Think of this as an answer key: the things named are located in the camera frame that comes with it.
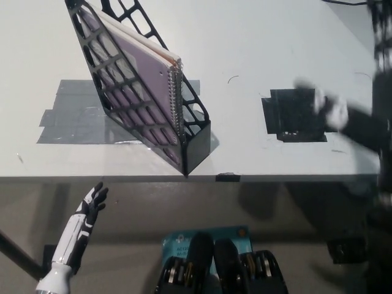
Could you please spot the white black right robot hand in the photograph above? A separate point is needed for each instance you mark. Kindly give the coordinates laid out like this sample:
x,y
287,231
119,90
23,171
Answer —
x,y
332,111

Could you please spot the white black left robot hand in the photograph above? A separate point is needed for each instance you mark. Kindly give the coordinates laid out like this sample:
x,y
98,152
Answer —
x,y
73,245

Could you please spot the purple spiral notebook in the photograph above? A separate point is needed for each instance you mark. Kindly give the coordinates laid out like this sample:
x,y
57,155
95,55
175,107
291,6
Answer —
x,y
147,76

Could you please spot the black lattice magazine stand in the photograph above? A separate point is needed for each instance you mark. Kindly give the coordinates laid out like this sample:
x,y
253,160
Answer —
x,y
197,144

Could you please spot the black square tape patch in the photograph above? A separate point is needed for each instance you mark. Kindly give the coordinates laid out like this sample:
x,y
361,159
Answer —
x,y
291,119

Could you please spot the black diagonal table leg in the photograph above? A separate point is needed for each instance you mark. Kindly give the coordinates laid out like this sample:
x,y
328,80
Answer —
x,y
18,255

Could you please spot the small black tape strip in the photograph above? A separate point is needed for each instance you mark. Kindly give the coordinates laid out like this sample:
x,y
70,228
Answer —
x,y
228,177

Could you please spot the grey tape patch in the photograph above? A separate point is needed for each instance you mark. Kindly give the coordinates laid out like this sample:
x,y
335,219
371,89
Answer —
x,y
70,101

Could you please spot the black table foot bracket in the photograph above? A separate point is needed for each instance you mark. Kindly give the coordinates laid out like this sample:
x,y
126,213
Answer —
x,y
50,252
347,249

